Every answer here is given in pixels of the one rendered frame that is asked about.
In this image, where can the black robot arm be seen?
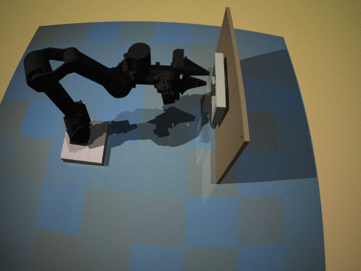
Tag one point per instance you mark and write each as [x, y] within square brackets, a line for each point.
[134, 69]

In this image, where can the brown flat board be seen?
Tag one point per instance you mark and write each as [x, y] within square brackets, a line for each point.
[232, 134]

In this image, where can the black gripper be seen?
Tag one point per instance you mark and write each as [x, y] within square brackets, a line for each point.
[179, 65]

